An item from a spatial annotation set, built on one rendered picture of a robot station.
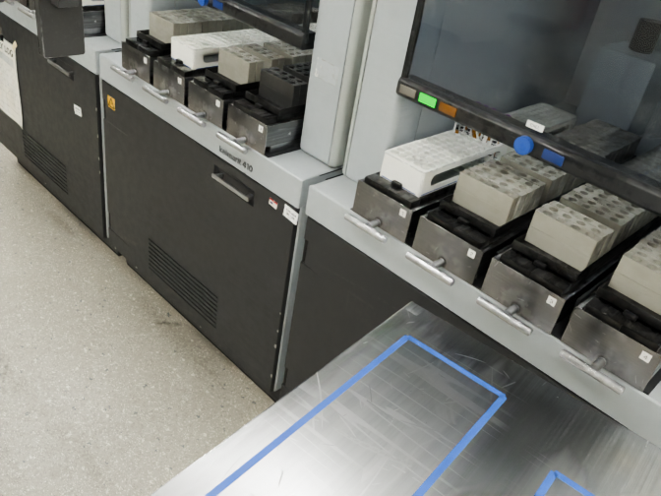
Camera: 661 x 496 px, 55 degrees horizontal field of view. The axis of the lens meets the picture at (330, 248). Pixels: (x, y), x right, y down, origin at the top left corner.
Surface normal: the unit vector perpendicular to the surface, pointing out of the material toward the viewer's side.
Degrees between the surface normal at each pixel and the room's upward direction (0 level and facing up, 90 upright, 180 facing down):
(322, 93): 90
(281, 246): 90
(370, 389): 0
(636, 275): 90
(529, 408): 0
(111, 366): 0
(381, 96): 90
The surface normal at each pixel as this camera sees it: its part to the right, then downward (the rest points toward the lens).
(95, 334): 0.15, -0.83
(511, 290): -0.70, 0.30
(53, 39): 0.69, 0.48
